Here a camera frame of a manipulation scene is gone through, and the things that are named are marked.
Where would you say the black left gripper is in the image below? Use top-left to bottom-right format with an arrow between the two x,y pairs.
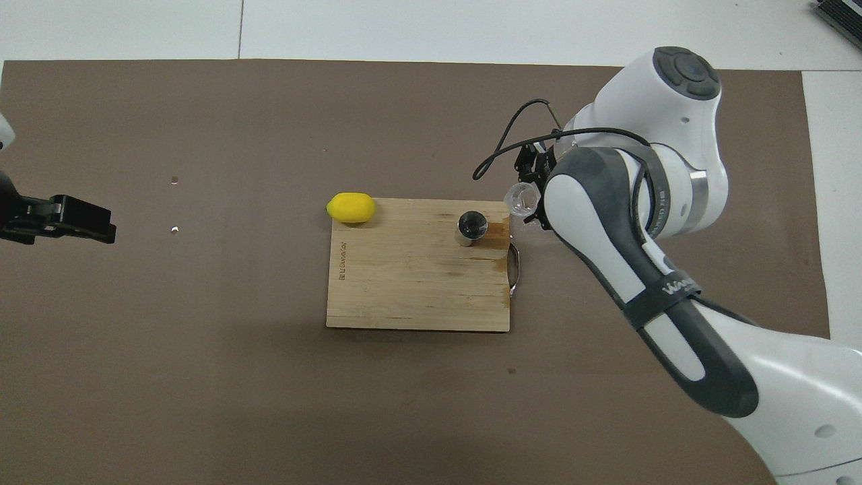
0,172 -> 117,245

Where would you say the metal double jigger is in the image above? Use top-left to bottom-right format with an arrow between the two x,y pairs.
454,210 -> 490,249

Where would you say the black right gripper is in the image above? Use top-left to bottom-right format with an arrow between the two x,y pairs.
515,135 -> 573,231

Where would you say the wooden cutting board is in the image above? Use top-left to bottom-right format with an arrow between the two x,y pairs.
326,198 -> 521,333

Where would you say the brown table mat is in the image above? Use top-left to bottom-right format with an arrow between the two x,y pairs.
0,59 -> 848,485

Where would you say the grey ribbed metal object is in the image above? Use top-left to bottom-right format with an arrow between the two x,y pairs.
811,0 -> 862,49

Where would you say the yellow lemon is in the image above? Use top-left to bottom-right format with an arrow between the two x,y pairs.
327,192 -> 376,224

